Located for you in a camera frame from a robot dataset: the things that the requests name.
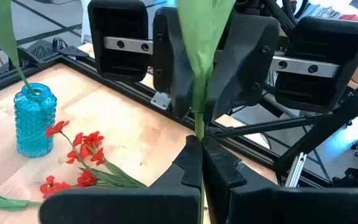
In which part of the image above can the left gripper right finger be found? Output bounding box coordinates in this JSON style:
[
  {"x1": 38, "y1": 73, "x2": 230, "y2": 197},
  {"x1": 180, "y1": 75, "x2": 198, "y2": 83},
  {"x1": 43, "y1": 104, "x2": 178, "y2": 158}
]
[{"x1": 203, "y1": 136, "x2": 358, "y2": 224}]

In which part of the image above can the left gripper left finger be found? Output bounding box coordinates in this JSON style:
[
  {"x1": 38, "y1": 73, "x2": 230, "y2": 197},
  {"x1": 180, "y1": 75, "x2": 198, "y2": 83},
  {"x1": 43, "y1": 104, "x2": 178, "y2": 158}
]
[{"x1": 39, "y1": 135, "x2": 203, "y2": 224}]

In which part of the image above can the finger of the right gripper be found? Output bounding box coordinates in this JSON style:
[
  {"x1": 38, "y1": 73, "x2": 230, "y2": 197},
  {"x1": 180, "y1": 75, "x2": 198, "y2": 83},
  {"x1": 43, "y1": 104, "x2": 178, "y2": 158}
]
[
  {"x1": 152, "y1": 6, "x2": 196, "y2": 121},
  {"x1": 203, "y1": 14, "x2": 281, "y2": 124}
]

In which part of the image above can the red fabric tulip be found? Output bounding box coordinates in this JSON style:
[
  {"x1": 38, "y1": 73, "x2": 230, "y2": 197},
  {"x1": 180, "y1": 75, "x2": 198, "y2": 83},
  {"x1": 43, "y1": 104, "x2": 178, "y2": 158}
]
[{"x1": 176, "y1": 0, "x2": 236, "y2": 224}]

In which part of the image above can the red flower bunch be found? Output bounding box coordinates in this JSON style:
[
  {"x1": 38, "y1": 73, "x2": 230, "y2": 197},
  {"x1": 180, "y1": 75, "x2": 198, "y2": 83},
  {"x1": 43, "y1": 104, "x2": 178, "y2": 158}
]
[{"x1": 39, "y1": 119, "x2": 149, "y2": 200}]

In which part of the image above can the blue textured glass vase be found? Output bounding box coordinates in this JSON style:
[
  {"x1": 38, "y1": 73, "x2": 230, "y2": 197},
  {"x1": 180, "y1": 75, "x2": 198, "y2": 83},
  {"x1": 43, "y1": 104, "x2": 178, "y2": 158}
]
[{"x1": 13, "y1": 82, "x2": 58, "y2": 159}]

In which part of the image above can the silver corner plate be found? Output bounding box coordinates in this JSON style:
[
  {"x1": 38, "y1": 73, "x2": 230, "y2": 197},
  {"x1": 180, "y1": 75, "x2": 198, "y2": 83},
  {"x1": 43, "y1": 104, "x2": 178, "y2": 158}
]
[{"x1": 150, "y1": 91, "x2": 172, "y2": 111}]

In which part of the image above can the silver aluminium strip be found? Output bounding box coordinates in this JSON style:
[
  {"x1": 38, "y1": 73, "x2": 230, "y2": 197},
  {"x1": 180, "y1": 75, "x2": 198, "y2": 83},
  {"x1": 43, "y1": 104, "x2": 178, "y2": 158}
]
[{"x1": 283, "y1": 151, "x2": 308, "y2": 189}]

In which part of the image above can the black vented box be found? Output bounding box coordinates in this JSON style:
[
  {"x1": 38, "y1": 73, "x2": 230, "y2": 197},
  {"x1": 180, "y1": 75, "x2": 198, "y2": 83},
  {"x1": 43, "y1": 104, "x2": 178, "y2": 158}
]
[{"x1": 26, "y1": 39, "x2": 62, "y2": 63}]

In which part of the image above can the black braided cable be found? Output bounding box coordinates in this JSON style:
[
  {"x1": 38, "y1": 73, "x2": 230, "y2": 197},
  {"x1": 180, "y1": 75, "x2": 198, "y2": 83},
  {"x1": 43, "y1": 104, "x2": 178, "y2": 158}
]
[{"x1": 261, "y1": 0, "x2": 310, "y2": 35}]

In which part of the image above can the black table frame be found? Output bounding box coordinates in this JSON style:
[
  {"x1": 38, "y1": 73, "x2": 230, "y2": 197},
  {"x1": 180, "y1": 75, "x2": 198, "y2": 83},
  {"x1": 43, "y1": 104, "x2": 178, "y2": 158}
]
[{"x1": 0, "y1": 39, "x2": 358, "y2": 189}]

